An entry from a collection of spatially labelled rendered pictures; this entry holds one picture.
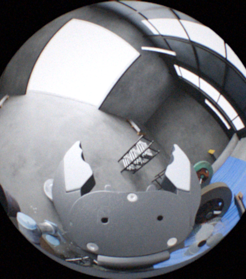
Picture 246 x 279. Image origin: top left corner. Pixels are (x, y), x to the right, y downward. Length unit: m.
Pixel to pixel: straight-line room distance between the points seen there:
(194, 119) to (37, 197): 7.34
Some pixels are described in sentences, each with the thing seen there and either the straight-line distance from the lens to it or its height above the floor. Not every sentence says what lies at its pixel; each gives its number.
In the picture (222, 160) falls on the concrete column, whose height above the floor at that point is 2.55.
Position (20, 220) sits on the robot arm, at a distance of 0.52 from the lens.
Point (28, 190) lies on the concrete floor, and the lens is 1.64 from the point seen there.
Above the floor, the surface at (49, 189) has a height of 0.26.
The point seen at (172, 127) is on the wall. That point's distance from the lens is 6.59.
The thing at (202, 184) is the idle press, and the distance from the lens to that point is 3.09.
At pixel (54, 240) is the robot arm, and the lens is 0.90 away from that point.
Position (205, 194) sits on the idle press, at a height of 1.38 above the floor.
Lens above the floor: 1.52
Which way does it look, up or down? 26 degrees down
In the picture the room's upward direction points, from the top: 40 degrees clockwise
